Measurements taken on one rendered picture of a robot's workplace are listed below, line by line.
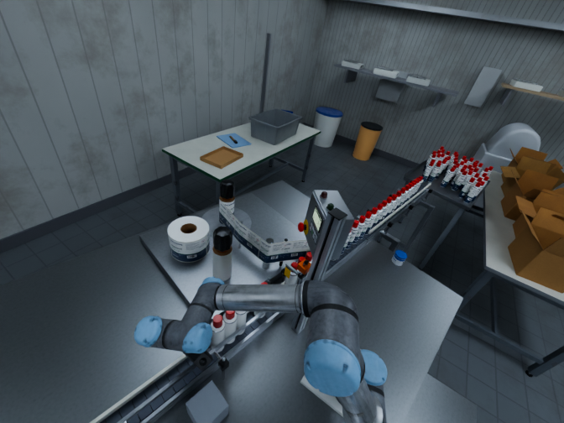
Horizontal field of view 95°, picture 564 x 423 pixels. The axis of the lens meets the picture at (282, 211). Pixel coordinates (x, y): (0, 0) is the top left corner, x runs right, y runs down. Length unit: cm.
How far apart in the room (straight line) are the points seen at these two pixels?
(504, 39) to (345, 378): 511
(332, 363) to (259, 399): 62
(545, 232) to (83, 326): 285
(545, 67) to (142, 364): 546
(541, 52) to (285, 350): 502
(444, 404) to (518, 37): 479
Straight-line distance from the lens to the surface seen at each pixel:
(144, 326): 84
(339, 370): 60
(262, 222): 168
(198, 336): 77
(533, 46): 537
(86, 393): 128
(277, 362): 122
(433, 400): 141
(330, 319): 63
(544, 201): 304
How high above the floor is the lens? 195
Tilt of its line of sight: 37 degrees down
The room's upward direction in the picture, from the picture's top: 11 degrees clockwise
